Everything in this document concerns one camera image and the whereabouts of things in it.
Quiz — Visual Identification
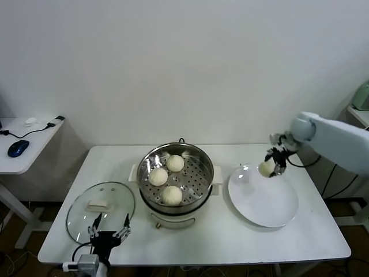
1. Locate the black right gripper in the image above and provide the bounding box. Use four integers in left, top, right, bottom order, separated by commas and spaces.
265, 149, 289, 177

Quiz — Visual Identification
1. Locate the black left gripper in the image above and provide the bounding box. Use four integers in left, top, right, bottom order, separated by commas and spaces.
88, 212, 132, 256

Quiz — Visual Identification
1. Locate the white steamed baozi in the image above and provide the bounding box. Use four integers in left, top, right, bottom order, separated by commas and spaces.
166, 155, 185, 173
162, 185, 183, 207
148, 167, 168, 186
258, 161, 274, 178

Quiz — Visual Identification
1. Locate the perforated steel steamer basket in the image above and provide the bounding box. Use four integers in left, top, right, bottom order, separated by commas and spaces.
136, 141, 216, 214

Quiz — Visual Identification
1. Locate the round glass pot lid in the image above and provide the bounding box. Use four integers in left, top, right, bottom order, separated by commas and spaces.
66, 181, 137, 242

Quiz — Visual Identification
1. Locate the white round plate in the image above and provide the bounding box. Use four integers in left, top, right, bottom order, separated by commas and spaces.
228, 164, 299, 229

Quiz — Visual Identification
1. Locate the white electric cooker pot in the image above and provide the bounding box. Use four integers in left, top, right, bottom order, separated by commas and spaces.
128, 163, 223, 231

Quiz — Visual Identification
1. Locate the pale green appliance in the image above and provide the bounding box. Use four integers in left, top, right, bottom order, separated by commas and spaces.
352, 82, 369, 112

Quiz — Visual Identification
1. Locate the white side table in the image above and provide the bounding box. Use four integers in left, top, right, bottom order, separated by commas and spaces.
0, 116, 66, 249

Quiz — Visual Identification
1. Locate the blue computer mouse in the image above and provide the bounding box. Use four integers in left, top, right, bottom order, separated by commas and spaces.
7, 139, 31, 158

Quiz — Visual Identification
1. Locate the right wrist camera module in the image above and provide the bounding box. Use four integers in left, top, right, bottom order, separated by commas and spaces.
269, 131, 300, 151

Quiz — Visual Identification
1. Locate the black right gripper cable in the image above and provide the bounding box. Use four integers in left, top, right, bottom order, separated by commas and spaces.
285, 151, 322, 169

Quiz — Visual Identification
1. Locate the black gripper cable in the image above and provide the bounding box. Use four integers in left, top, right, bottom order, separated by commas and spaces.
285, 151, 322, 169
71, 242, 95, 262

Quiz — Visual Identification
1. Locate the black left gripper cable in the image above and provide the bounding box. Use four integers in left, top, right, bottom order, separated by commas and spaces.
71, 242, 95, 262

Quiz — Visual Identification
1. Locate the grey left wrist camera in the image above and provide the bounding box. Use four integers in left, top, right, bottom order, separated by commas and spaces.
62, 253, 100, 274

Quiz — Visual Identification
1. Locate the black hanging cable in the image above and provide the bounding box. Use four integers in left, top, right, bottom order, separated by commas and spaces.
325, 172, 360, 200
322, 163, 338, 200

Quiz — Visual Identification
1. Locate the white floor cable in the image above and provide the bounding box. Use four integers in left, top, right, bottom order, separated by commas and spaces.
5, 249, 32, 276

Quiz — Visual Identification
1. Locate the white black cable adapter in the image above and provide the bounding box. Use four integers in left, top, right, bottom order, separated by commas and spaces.
47, 115, 65, 128

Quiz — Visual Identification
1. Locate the thin black desk cable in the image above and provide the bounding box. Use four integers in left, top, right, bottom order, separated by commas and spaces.
0, 123, 55, 139

